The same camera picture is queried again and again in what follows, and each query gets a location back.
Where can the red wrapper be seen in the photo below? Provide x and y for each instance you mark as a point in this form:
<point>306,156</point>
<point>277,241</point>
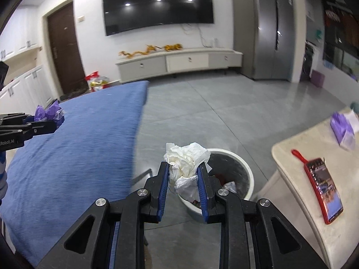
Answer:
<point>223,179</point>

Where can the crumpled silver wrapper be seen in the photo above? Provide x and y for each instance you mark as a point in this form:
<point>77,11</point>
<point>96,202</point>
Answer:
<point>230,187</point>

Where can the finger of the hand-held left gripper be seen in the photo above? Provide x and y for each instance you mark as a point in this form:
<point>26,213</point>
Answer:
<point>39,129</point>
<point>28,120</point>

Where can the white wall cabinet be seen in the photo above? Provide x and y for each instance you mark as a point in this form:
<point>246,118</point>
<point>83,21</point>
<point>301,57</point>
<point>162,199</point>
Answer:
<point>22,33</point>

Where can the brown wooden door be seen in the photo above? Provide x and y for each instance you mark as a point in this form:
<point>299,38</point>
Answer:
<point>66,50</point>

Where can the beige marble coffee table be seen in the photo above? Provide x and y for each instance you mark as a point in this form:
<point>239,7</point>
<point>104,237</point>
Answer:
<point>291,190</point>

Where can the purple stool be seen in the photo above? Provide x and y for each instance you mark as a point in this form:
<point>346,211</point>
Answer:
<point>317,79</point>

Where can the grey steel refrigerator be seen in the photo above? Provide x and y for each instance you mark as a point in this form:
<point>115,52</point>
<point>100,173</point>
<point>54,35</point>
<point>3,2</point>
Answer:
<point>266,33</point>

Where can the white round trash bin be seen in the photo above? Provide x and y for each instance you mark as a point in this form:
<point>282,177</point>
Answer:
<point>238,168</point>

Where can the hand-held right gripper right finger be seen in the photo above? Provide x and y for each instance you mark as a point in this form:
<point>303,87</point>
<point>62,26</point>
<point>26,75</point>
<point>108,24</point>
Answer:
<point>202,193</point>

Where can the white shoe cabinet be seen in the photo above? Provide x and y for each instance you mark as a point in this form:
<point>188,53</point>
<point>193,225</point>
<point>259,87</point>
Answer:
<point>28,89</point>

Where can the purple wrapper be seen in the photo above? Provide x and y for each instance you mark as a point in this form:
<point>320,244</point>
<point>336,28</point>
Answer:
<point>46,112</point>

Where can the purple tissue pack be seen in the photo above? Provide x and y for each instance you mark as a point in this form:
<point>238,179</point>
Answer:
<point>340,129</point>

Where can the golden dragon ornament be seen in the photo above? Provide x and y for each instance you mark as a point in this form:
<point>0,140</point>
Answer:
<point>140,51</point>
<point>173,47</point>

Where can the dark shoes row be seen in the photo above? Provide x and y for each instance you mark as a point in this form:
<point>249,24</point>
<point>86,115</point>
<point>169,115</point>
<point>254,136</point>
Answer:
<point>73,94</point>

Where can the white low media cabinet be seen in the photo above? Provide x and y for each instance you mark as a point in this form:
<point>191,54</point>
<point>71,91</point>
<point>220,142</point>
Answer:
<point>185,61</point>

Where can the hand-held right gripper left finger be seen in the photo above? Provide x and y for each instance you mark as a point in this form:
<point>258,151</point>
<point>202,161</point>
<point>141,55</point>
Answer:
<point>164,190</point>

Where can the blue blanket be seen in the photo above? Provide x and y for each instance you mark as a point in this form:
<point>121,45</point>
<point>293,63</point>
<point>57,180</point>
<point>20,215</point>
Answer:
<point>84,145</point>

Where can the red smartphone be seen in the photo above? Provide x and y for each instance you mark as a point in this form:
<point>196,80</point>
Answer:
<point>324,190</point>

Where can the black wall television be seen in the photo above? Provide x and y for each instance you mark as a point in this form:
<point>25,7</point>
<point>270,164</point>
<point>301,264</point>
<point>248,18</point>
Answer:
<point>157,5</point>

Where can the white tissue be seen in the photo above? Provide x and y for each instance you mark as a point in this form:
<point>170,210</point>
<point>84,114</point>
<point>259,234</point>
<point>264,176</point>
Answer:
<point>185,157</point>

